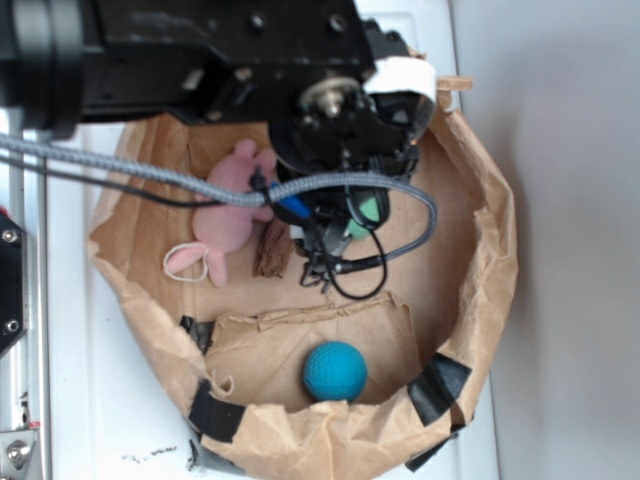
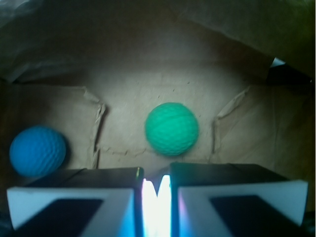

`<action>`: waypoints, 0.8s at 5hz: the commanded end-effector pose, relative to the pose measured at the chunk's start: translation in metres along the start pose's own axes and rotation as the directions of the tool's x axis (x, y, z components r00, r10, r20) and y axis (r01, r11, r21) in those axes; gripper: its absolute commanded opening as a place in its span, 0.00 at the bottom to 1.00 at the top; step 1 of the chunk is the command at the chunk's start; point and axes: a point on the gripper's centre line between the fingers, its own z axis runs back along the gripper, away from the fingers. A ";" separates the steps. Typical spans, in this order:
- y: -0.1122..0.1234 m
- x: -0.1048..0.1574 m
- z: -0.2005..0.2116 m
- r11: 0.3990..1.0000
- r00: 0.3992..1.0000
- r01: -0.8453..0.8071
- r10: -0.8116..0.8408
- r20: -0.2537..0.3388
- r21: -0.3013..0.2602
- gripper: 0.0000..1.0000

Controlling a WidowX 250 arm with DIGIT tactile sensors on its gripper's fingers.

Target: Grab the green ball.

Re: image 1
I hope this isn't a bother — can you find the pink plush bunny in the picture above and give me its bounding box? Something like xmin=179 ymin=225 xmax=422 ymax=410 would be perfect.
xmin=163 ymin=139 xmax=276 ymax=288

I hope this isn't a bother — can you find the blue dimpled ball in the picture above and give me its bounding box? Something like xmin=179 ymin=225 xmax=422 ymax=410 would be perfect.
xmin=303 ymin=341 xmax=368 ymax=402

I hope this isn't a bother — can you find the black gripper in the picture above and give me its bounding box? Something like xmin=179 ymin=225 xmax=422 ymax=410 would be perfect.
xmin=269 ymin=20 xmax=435 ymax=182

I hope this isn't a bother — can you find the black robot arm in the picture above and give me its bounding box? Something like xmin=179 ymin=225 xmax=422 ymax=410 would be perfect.
xmin=1 ymin=1 xmax=435 ymax=207

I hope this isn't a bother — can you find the aluminium frame rail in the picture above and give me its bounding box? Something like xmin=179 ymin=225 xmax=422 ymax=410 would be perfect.
xmin=0 ymin=107 xmax=54 ymax=480

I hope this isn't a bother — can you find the thin black cable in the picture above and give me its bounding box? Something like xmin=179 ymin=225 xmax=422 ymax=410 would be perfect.
xmin=0 ymin=152 xmax=391 ymax=301

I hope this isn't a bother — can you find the grey braided cable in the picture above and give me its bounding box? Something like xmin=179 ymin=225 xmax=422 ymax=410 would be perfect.
xmin=0 ymin=133 xmax=440 ymax=262

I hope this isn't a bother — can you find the brown paper bag tray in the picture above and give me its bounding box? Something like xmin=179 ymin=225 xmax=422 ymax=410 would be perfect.
xmin=87 ymin=104 xmax=518 ymax=479

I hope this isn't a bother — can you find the green dimpled ball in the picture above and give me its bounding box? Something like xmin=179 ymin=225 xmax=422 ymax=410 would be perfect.
xmin=347 ymin=198 xmax=381 ymax=240

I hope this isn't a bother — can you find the brown wood bark piece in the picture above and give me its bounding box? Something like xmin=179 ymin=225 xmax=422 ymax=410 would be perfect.
xmin=253 ymin=218 xmax=294 ymax=278

